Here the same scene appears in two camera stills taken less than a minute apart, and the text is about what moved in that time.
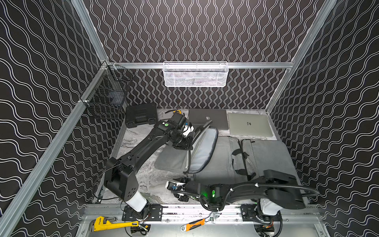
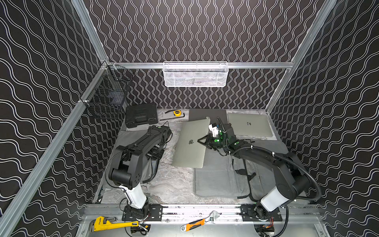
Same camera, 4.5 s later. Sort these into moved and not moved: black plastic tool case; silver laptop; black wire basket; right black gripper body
Moved: right black gripper body
Not moved: black plastic tool case; black wire basket; silver laptop
